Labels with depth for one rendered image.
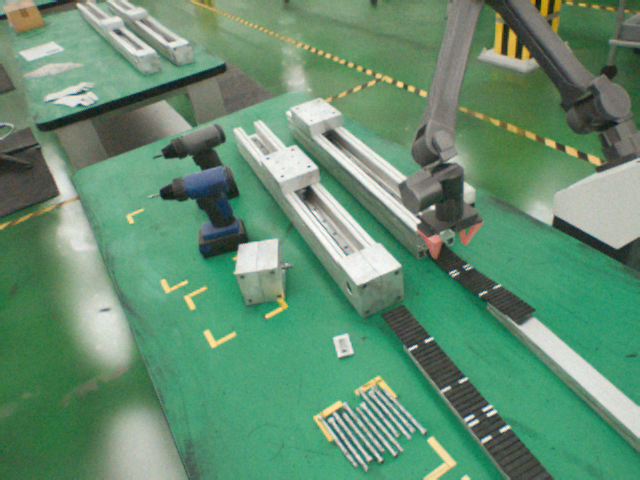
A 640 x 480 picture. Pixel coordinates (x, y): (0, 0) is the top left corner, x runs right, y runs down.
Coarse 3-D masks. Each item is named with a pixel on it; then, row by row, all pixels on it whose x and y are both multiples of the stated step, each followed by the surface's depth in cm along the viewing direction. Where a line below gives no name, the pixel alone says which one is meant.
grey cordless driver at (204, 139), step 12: (192, 132) 135; (204, 132) 135; (216, 132) 136; (168, 144) 133; (180, 144) 133; (192, 144) 133; (204, 144) 135; (216, 144) 137; (156, 156) 133; (168, 156) 133; (180, 156) 133; (192, 156) 138; (204, 156) 138; (216, 156) 140; (204, 168) 140; (228, 192) 145
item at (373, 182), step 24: (288, 120) 170; (312, 144) 155; (336, 144) 152; (360, 144) 143; (336, 168) 142; (360, 168) 138; (384, 168) 131; (360, 192) 132; (384, 192) 122; (384, 216) 124; (408, 216) 113; (408, 240) 115
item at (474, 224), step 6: (468, 222) 102; (474, 222) 103; (480, 222) 103; (450, 228) 103; (456, 228) 101; (462, 228) 102; (474, 228) 104; (462, 234) 109; (468, 234) 107; (462, 240) 110; (468, 240) 108
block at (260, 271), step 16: (272, 240) 112; (240, 256) 109; (256, 256) 108; (272, 256) 108; (240, 272) 105; (256, 272) 105; (272, 272) 106; (240, 288) 108; (256, 288) 108; (272, 288) 108
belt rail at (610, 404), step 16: (528, 320) 92; (528, 336) 89; (544, 336) 89; (544, 352) 87; (560, 352) 86; (560, 368) 84; (576, 368) 83; (592, 368) 83; (576, 384) 82; (592, 384) 80; (608, 384) 80; (592, 400) 80; (608, 400) 78; (624, 400) 78; (608, 416) 78; (624, 416) 76; (624, 432) 76
